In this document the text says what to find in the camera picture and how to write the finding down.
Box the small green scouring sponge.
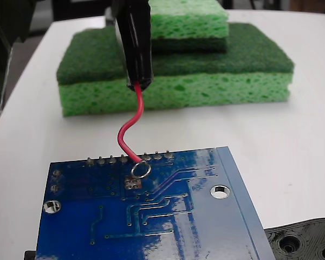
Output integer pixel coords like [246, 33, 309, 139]
[148, 0, 230, 54]

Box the large green scouring sponge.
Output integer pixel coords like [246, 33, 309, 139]
[55, 23, 295, 118]

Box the red wire with metal loop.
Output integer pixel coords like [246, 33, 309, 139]
[117, 81, 152, 180]

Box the blue printed circuit board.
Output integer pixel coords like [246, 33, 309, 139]
[34, 146, 277, 260]

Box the black plastic fixture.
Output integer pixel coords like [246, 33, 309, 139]
[24, 216, 325, 260]

